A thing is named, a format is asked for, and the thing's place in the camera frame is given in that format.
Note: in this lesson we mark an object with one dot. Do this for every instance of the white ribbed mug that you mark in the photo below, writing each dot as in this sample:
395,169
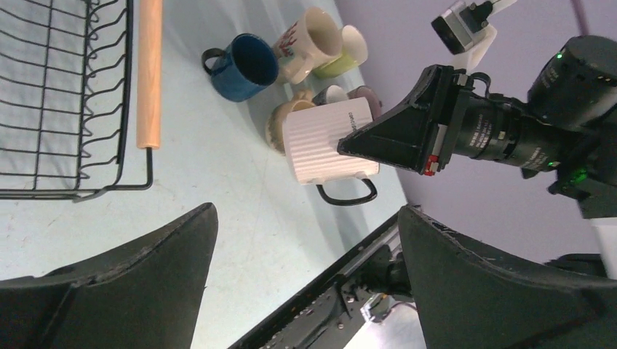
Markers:
311,138

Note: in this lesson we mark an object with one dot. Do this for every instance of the dark blue mug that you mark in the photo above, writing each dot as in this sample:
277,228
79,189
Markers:
243,69

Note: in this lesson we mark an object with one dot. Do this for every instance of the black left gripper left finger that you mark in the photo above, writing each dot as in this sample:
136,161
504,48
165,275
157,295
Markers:
145,293

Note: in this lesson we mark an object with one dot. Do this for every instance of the pale yellow mug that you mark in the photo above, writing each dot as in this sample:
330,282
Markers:
353,54

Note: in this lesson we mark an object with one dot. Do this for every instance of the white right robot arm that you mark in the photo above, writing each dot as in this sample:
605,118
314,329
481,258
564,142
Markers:
602,245

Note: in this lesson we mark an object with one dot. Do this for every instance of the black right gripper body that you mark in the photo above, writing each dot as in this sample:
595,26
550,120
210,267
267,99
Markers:
566,125

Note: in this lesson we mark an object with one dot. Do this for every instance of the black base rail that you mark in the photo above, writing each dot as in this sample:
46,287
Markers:
333,307

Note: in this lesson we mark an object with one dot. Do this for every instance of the black wire dish rack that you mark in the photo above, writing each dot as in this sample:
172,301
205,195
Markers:
66,76

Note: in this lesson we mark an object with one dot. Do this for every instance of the cream speckled mug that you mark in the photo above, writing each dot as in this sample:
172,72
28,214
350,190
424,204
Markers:
301,100

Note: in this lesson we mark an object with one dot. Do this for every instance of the floral painted ceramic mug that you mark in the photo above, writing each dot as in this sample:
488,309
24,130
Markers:
312,40

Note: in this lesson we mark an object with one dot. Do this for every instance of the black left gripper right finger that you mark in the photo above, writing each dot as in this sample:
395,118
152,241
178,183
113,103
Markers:
472,295

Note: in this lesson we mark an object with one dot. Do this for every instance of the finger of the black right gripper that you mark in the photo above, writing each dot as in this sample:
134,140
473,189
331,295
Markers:
418,134

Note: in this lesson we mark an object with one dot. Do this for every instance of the right wooden rack handle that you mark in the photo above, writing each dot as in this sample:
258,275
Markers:
148,124

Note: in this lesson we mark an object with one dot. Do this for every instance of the lilac mug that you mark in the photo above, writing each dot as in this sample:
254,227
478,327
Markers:
373,100

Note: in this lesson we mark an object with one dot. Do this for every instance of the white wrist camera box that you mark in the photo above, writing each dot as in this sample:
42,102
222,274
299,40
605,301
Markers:
465,30

